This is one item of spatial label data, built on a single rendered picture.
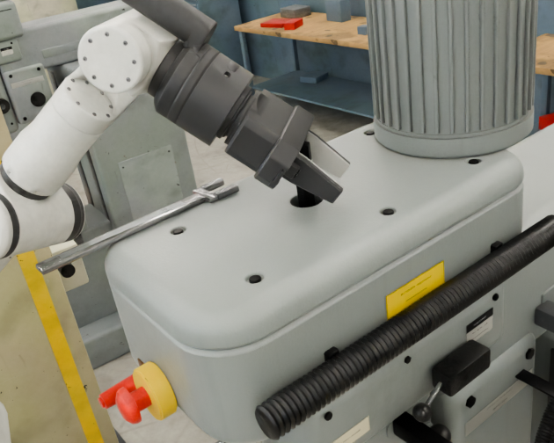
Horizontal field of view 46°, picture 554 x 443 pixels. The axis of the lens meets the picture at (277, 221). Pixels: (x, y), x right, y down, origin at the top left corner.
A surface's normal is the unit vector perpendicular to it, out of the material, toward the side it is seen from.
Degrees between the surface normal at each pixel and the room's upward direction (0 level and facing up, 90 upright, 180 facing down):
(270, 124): 40
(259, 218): 0
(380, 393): 90
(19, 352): 90
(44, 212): 74
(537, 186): 0
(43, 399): 90
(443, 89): 90
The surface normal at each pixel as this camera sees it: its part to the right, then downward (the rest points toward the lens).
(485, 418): 0.61, 0.29
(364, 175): -0.14, -0.87
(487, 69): 0.22, 0.43
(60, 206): 0.86, -0.21
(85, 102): 0.67, -0.60
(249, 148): -0.22, 0.52
